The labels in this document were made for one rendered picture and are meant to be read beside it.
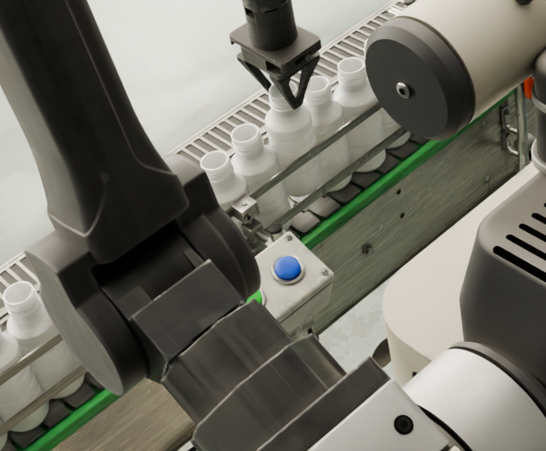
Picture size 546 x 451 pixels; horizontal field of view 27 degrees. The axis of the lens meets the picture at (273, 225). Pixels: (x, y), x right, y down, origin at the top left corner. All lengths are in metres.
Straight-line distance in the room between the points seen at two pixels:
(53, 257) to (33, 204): 2.75
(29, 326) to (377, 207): 0.53
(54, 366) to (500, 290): 0.83
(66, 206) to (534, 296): 0.25
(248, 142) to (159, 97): 2.19
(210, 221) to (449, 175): 1.07
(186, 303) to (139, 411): 0.86
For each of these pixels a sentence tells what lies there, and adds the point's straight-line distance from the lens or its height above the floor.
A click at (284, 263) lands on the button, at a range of 1.30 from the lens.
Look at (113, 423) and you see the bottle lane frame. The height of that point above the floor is 0.95.
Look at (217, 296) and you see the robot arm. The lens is 0.60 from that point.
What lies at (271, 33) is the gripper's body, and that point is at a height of 1.31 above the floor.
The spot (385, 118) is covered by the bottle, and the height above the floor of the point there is 1.06.
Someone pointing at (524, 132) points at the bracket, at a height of 0.96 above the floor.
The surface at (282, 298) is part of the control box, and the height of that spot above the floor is 1.10.
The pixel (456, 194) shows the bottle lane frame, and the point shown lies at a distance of 1.71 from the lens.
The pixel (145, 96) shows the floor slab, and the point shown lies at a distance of 3.61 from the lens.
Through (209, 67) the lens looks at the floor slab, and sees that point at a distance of 3.65.
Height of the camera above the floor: 2.03
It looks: 42 degrees down
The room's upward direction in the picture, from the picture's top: 15 degrees counter-clockwise
